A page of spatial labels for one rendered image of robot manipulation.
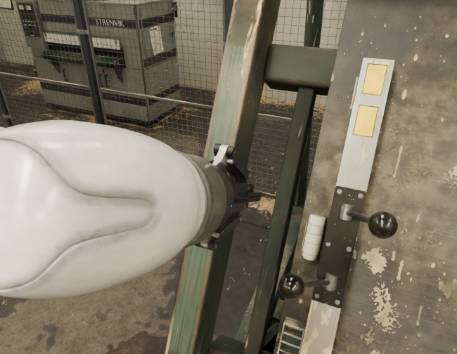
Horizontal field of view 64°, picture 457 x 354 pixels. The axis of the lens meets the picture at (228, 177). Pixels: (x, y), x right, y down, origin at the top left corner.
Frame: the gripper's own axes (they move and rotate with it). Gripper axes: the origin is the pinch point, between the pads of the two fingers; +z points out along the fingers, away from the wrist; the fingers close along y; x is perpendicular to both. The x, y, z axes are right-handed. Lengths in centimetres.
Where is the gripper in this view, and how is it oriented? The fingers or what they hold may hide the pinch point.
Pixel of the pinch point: (246, 194)
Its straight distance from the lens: 55.4
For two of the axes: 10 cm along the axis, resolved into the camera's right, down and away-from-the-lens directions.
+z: 3.3, 0.3, 9.4
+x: 9.2, 2.0, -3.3
